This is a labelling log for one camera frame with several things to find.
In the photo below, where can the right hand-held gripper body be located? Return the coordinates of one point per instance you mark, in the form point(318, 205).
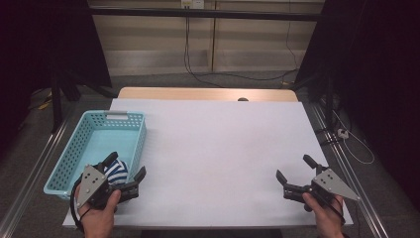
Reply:
point(330, 181)

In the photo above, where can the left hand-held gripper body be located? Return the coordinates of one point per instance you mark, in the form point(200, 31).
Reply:
point(90, 185)

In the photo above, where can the blue white striped baby romper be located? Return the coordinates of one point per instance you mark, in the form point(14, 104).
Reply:
point(117, 173)

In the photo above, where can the teal perforated plastic basket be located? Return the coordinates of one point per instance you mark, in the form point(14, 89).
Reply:
point(99, 139)

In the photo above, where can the person's left hand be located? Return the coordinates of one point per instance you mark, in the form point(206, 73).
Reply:
point(99, 221)

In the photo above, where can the person's right hand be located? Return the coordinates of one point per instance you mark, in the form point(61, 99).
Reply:
point(327, 221)

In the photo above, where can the white plug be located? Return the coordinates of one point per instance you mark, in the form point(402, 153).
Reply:
point(342, 133)

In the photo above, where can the black metal stand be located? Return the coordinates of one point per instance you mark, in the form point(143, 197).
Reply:
point(56, 105)

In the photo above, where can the yellow strip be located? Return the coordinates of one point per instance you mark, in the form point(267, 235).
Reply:
point(44, 105)

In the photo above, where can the dark table grommet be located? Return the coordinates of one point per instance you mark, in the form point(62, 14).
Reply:
point(242, 99)

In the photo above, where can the black curtain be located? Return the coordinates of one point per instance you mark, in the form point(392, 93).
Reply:
point(379, 66)
point(39, 39)

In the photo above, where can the black horizontal bar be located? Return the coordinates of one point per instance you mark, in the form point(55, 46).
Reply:
point(198, 14)

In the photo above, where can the wooden vertical post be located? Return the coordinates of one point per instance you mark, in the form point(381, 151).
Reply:
point(213, 39)

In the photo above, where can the white wall socket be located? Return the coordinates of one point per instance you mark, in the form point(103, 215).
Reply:
point(197, 4)

